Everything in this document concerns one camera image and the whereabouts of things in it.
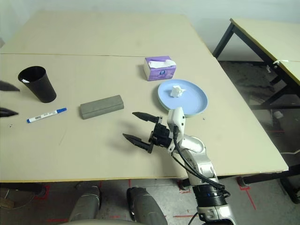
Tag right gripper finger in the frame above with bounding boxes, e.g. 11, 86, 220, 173
132, 112, 164, 128
122, 133, 154, 154

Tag white strap on side table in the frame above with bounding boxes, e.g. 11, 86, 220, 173
266, 59, 290, 73

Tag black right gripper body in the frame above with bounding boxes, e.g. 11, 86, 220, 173
149, 123, 175, 150

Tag grey glasses case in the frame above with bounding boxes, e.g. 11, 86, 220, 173
80, 94, 125, 120

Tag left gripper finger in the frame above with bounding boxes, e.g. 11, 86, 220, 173
0, 80, 21, 92
0, 107, 19, 118

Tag blue plate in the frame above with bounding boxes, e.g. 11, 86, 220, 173
157, 79, 209, 116

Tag green plate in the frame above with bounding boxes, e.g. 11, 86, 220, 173
157, 93, 204, 118

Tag grey robot left leg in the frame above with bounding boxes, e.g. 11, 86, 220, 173
69, 186, 103, 222

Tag pale robot torso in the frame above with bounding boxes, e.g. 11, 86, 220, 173
60, 218, 139, 225

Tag black plastic cup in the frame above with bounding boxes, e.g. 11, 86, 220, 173
18, 66, 57, 104

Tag wooden plank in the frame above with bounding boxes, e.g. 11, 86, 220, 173
0, 198, 15, 209

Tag white tissue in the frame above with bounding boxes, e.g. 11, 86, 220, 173
169, 85, 187, 98

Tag beige side table black legs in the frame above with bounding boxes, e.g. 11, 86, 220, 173
212, 18, 300, 111

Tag grey robot leg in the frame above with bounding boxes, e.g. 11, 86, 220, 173
126, 186, 168, 225
69, 186, 103, 222

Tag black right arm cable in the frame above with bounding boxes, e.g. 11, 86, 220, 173
172, 125, 232, 225

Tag black table leg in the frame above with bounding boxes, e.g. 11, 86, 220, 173
0, 182, 46, 195
236, 150, 300, 204
179, 178, 195, 190

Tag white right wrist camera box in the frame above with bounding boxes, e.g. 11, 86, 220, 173
166, 106, 187, 150

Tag purple tissue box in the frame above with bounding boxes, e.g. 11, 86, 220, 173
143, 56, 177, 82

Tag grey robot right leg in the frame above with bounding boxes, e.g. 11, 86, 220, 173
126, 186, 168, 225

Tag white marker blue cap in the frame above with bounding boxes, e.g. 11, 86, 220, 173
26, 107, 68, 124

